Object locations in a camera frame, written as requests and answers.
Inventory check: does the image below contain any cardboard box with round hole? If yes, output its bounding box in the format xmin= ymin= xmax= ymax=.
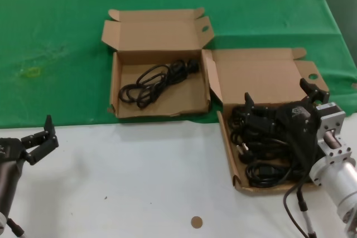
xmin=201 ymin=47 xmax=330 ymax=196

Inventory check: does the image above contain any pile of black cables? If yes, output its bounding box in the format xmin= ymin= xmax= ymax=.
xmin=274 ymin=111 xmax=311 ymax=168

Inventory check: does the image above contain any round cardboard disc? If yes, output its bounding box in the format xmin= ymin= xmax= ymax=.
xmin=190 ymin=216 xmax=204 ymax=229

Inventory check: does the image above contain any dark left wrist camera mount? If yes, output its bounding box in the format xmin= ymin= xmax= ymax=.
xmin=0 ymin=161 xmax=23 ymax=215

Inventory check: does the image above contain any left cable with metal connector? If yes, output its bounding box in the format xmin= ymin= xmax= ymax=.
xmin=6 ymin=217 xmax=27 ymax=238

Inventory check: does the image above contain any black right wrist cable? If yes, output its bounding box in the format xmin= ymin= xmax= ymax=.
xmin=282 ymin=175 xmax=308 ymax=238

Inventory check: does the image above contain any right cable with metal connector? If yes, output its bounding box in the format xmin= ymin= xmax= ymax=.
xmin=295 ymin=184 xmax=317 ymax=238

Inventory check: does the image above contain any cardboard box with torn rim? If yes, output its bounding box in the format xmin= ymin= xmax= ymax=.
xmin=100 ymin=7 xmax=215 ymax=119

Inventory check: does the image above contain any cable with metal connector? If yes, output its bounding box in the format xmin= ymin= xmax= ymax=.
xmin=6 ymin=217 xmax=27 ymax=238
xmin=295 ymin=184 xmax=317 ymax=238

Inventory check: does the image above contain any black power cable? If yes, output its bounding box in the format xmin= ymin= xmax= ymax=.
xmin=245 ymin=162 xmax=307 ymax=188
xmin=235 ymin=137 xmax=293 ymax=166
xmin=118 ymin=59 xmax=199 ymax=109
xmin=228 ymin=104 xmax=252 ymax=144

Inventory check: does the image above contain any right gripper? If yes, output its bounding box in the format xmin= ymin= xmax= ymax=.
xmin=244 ymin=77 xmax=353 ymax=166

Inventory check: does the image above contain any green table cloth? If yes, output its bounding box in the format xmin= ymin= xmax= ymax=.
xmin=0 ymin=0 xmax=357 ymax=130

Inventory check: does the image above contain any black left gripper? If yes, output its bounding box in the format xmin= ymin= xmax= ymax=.
xmin=0 ymin=114 xmax=60 ymax=166

